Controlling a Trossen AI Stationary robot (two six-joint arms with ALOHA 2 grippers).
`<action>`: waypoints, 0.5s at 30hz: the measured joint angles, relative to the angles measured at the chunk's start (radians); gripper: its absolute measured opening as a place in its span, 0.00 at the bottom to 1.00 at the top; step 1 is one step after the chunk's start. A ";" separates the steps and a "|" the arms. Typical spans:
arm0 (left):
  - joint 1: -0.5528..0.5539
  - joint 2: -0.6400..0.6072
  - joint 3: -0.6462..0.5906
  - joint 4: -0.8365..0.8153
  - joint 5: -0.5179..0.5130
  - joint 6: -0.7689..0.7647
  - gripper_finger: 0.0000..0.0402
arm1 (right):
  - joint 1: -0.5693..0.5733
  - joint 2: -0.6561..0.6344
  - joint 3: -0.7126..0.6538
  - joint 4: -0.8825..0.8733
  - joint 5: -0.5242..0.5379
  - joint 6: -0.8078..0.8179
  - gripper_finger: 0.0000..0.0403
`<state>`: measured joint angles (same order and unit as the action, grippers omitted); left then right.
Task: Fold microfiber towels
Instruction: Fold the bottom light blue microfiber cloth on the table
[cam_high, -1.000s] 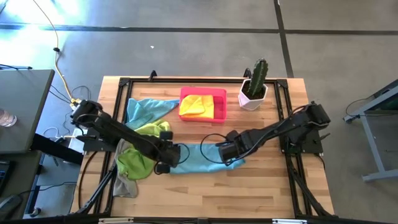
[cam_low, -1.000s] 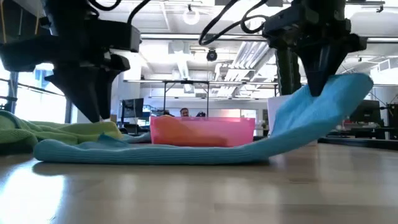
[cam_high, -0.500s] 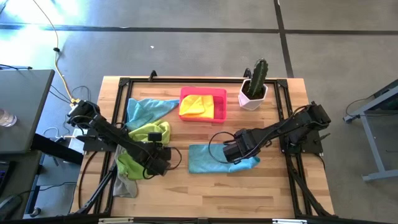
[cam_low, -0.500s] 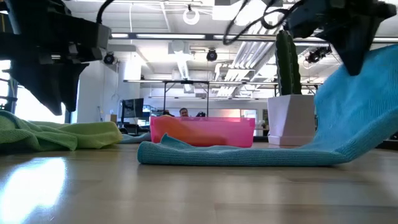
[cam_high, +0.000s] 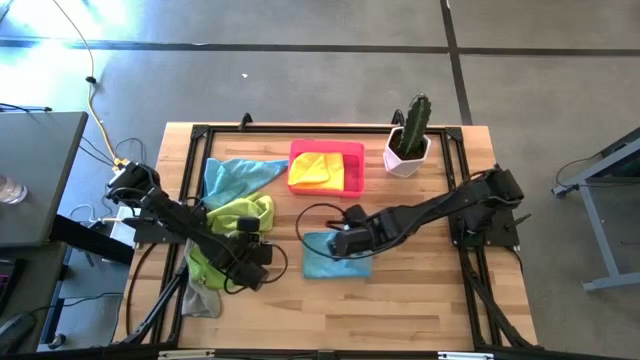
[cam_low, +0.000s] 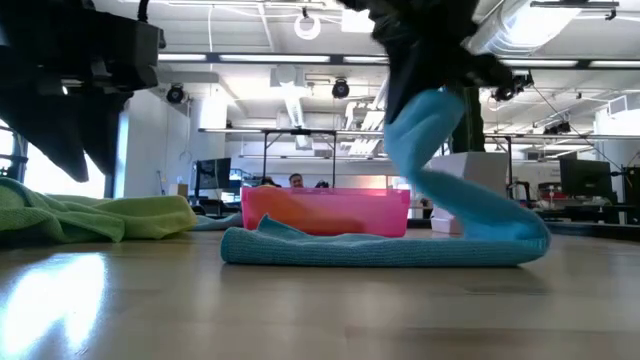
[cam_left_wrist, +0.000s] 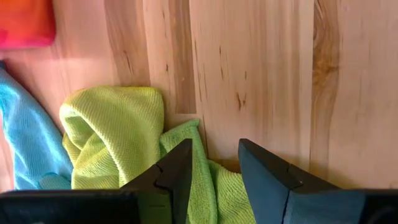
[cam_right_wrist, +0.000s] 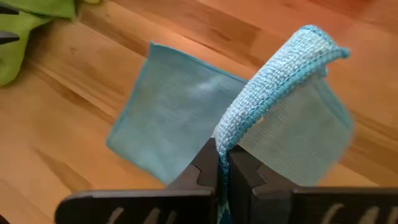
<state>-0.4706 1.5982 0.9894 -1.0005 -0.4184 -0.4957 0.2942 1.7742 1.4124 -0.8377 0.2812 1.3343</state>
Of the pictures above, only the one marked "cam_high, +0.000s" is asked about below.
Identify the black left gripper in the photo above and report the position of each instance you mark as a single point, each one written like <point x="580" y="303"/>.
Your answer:
<point x="245" y="260"/>

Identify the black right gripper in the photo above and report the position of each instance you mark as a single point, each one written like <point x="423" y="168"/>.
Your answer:
<point x="360" y="237"/>

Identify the teal microfiber towel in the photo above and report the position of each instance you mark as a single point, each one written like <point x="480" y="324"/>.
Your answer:
<point x="320" y="267"/>

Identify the lime microfiber towel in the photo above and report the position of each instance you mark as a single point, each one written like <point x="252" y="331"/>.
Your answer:
<point x="260" y="207"/>

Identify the yellow microfiber towel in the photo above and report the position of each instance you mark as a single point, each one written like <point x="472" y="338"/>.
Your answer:
<point x="315" y="170"/>

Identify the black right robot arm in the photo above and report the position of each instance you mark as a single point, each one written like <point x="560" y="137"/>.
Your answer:
<point x="450" y="202"/>

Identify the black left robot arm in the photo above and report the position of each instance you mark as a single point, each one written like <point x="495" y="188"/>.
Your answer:
<point x="170" y="215"/>

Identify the grey microfiber towel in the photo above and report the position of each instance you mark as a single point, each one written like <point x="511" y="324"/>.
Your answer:
<point x="200" y="302"/>

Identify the light blue microfiber towel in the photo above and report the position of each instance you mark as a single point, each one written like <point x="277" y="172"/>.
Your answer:
<point x="235" y="177"/>

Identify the pink plastic bin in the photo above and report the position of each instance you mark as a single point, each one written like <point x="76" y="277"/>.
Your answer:
<point x="355" y="170"/>

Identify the white faceted plant pot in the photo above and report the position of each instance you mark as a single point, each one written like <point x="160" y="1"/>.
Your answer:
<point x="400" y="167"/>

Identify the white strip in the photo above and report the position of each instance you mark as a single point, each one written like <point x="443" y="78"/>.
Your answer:
<point x="185" y="354"/>
<point x="465" y="356"/>

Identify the white power adapter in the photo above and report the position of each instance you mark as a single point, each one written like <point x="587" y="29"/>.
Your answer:
<point x="120" y="227"/>

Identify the black desk support bar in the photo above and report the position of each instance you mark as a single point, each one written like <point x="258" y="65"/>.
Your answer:
<point x="85" y="240"/>

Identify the grey desk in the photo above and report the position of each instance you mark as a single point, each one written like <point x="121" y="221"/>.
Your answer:
<point x="35" y="175"/>

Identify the clear drinking glass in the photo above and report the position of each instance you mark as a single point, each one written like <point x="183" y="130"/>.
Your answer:
<point x="10" y="192"/>

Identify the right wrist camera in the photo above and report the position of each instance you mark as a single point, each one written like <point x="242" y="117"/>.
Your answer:
<point x="356" y="215"/>

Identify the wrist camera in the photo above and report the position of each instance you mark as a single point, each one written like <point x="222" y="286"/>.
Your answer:
<point x="248" y="224"/>
<point x="356" y="215"/>

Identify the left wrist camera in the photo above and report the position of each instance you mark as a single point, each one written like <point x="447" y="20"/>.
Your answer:
<point x="248" y="224"/>

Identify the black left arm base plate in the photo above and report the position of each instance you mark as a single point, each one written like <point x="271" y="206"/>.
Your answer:
<point x="155" y="235"/>

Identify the black aluminium table frame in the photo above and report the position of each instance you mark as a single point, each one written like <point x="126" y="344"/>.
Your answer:
<point x="325" y="129"/>

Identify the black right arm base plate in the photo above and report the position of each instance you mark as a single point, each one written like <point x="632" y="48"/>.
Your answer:
<point x="505" y="232"/>

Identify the grey metal table frame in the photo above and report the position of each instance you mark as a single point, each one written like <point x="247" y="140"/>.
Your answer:
<point x="597" y="240"/>

